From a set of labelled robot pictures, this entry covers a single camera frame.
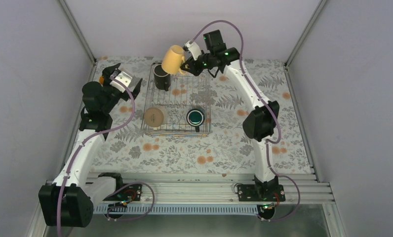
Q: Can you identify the black mug with white text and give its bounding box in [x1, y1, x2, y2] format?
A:
[153, 64, 171, 91]

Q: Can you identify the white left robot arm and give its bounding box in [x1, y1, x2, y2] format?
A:
[39, 63, 143, 227]

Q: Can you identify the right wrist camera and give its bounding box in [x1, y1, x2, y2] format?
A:
[184, 40, 202, 61]

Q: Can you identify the aluminium frame post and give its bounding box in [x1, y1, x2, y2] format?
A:
[57, 0, 97, 65]
[284, 0, 328, 70]

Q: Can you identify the white floral mug orange inside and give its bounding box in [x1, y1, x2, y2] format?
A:
[99, 76, 105, 85]

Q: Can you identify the beige cup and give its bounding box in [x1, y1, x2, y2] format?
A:
[143, 105, 168, 128]

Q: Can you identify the yellow mug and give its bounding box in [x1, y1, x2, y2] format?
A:
[161, 45, 186, 75]

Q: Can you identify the metal wire dish rack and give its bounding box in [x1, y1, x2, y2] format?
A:
[141, 62, 212, 137]

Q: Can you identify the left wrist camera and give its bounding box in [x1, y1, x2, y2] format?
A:
[110, 71, 137, 93]

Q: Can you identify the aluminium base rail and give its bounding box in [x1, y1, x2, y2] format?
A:
[122, 173, 335, 204]

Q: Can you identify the white slotted cable duct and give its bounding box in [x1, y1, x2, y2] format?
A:
[110, 204, 258, 216]

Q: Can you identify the aluminium frame post left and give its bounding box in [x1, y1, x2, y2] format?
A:
[57, 0, 97, 65]

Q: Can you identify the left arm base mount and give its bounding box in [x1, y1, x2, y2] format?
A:
[93, 172, 142, 220]

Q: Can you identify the floral patterned table mat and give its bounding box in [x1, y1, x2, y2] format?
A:
[67, 55, 312, 175]

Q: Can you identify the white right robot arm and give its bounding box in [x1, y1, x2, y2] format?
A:
[181, 30, 280, 201]

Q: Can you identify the dark teal mug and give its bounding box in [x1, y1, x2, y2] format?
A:
[186, 107, 206, 132]

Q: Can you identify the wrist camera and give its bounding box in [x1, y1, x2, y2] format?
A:
[184, 40, 202, 61]
[110, 71, 137, 93]

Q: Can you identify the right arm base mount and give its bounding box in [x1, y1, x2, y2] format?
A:
[233, 181, 286, 220]

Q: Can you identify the aluminium frame post right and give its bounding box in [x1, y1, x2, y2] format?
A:
[284, 0, 328, 70]

